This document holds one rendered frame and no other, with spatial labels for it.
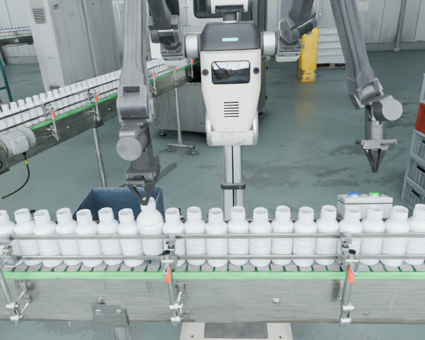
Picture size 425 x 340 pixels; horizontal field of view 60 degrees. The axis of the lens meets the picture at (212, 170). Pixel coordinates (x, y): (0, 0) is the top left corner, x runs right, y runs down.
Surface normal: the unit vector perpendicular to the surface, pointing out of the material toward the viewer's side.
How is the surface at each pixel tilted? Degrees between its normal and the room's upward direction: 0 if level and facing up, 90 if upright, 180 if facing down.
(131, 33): 59
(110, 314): 90
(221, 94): 90
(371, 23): 90
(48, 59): 90
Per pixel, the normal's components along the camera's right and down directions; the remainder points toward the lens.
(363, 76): 0.29, 0.49
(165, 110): -0.36, 0.40
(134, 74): -0.07, -0.11
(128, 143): -0.04, 0.41
